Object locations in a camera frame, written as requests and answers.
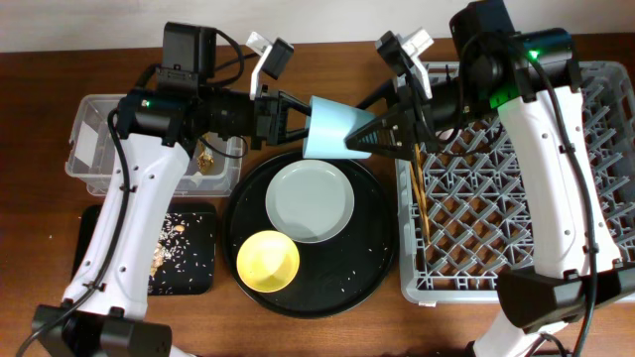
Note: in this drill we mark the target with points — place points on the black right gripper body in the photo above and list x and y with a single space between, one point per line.
430 118

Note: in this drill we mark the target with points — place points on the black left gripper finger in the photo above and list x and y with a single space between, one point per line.
292 136
290 101

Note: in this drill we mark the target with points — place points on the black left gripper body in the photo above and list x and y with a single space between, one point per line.
237 113

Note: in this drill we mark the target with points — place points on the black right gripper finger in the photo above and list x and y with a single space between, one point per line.
385 91
390 135

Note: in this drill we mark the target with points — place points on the wooden chopstick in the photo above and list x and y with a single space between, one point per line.
415 186
422 193

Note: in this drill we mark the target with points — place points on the blue cup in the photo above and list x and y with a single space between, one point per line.
329 124

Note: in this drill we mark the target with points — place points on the gold snack wrapper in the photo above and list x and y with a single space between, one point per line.
205 160

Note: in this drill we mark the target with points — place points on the grey round plate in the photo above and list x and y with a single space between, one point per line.
310 201

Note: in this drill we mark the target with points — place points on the yellow bowl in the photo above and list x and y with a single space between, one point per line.
267 261

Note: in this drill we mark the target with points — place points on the nuts and rice food waste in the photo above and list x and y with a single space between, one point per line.
166 243

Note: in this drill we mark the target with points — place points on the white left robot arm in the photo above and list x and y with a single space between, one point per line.
104 306

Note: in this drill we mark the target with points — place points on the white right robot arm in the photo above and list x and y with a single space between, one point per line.
531 82

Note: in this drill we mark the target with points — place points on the clear plastic waste bin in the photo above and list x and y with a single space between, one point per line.
92 154

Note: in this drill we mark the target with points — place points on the black rectangular tray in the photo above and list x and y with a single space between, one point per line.
193 253

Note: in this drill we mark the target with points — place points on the round black serving tray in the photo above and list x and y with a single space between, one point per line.
333 276

